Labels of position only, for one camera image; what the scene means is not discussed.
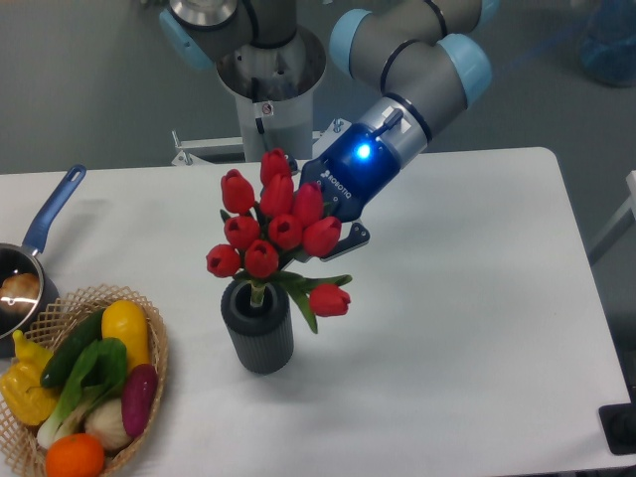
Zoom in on white furniture leg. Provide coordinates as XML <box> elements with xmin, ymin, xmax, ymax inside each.
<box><xmin>587</xmin><ymin>170</ymin><xmax>635</xmax><ymax>266</ymax></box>

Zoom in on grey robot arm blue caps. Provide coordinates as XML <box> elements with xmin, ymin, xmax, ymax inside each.
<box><xmin>159</xmin><ymin>1</ymin><xmax>498</xmax><ymax>254</ymax></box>

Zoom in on white metal base frame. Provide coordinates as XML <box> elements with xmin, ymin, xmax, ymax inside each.
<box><xmin>171</xmin><ymin>118</ymin><xmax>352</xmax><ymax>166</ymax></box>

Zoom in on blue handled saucepan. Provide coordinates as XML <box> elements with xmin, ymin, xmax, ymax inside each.
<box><xmin>1</xmin><ymin>164</ymin><xmax>86</xmax><ymax>359</ymax></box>

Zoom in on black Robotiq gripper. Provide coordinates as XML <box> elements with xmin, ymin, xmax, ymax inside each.
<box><xmin>287</xmin><ymin>123</ymin><xmax>400</xmax><ymax>261</ymax></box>

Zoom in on beige garlic bulb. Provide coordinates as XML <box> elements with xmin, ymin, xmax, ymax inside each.
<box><xmin>83</xmin><ymin>397</ymin><xmax>132</xmax><ymax>452</ymax></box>

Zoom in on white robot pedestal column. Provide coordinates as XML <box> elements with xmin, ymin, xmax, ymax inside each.
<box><xmin>217</xmin><ymin>26</ymin><xmax>326</xmax><ymax>162</ymax></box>

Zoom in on red tulip bouquet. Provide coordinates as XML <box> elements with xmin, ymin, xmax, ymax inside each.
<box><xmin>206</xmin><ymin>148</ymin><xmax>352</xmax><ymax>333</ymax></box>

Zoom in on yellow bell pepper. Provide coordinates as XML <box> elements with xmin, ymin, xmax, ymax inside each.
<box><xmin>1</xmin><ymin>330</ymin><xmax>60</xmax><ymax>426</ymax></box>

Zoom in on dark grey ribbed vase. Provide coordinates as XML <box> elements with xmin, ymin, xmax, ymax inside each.
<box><xmin>221</xmin><ymin>281</ymin><xmax>294</xmax><ymax>375</ymax></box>

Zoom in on green cucumber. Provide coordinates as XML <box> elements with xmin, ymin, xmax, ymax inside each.
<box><xmin>40</xmin><ymin>308</ymin><xmax>105</xmax><ymax>389</ymax></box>

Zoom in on yellow squash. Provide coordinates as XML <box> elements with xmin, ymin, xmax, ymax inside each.
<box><xmin>101</xmin><ymin>300</ymin><xmax>150</xmax><ymax>374</ymax></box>

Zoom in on black device at table edge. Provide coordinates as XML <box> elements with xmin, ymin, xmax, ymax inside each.
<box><xmin>598</xmin><ymin>403</ymin><xmax>635</xmax><ymax>455</ymax></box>

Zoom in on blue translucent container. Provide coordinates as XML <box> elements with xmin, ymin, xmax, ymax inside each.
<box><xmin>578</xmin><ymin>1</ymin><xmax>635</xmax><ymax>87</ymax></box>

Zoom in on orange fruit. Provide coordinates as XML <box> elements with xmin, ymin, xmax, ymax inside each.
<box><xmin>45</xmin><ymin>433</ymin><xmax>105</xmax><ymax>477</ymax></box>

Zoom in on brown bread roll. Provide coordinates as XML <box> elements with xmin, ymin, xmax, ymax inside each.
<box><xmin>1</xmin><ymin>273</ymin><xmax>40</xmax><ymax>306</ymax></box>

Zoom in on green bok choy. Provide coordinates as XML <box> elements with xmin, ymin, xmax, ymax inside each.
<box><xmin>37</xmin><ymin>338</ymin><xmax>127</xmax><ymax>449</ymax></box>

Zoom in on purple sweet potato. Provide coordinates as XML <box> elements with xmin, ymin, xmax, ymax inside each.
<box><xmin>121</xmin><ymin>364</ymin><xmax>158</xmax><ymax>438</ymax></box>

